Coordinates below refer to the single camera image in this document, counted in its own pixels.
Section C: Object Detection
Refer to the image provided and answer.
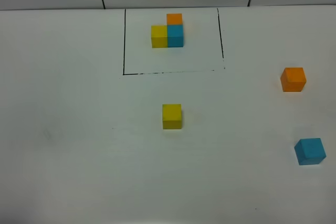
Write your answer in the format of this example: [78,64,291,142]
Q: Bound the template orange cube block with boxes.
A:
[166,13,183,25]

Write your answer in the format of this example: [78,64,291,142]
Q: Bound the template blue cube block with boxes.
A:
[167,25,184,48]

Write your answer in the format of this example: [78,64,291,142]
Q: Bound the template yellow cube block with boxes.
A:
[151,25,167,48]

